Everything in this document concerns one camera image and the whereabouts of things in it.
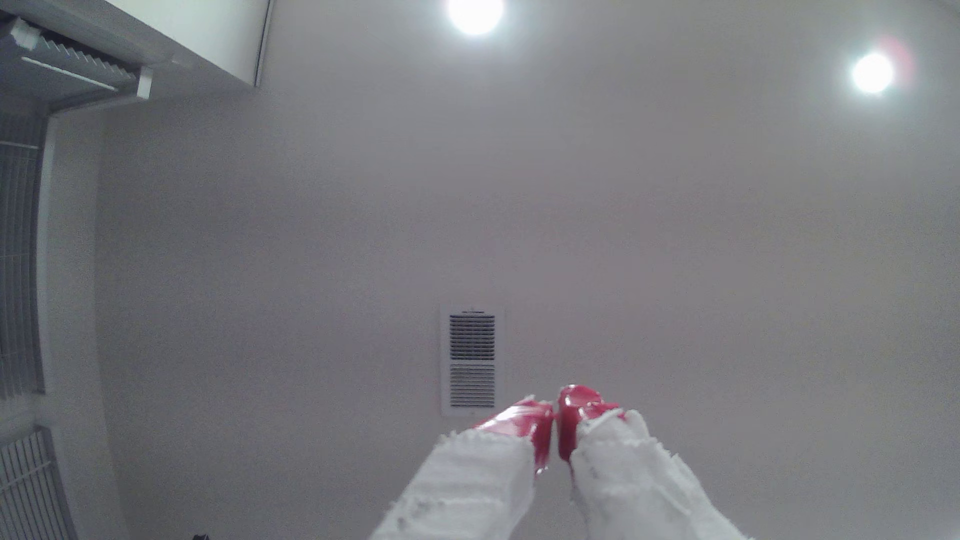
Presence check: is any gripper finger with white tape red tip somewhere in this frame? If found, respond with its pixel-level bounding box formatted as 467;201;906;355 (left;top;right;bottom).
369;397;556;540
557;384;753;540

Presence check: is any white ceiling air vent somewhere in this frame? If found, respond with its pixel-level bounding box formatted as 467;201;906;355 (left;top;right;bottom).
441;306;505;417

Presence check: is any short window blind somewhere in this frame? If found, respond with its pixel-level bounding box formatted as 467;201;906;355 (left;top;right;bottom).
0;426;80;540

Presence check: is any round recessed ceiling light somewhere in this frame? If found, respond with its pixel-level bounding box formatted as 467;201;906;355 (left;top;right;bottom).
851;51;896;96
446;0;505;37

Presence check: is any tall window blind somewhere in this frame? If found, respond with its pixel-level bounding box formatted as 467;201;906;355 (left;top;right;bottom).
0;112;46;400

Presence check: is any white blind headrail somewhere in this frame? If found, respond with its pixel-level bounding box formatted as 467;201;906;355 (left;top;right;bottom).
0;15;155;114

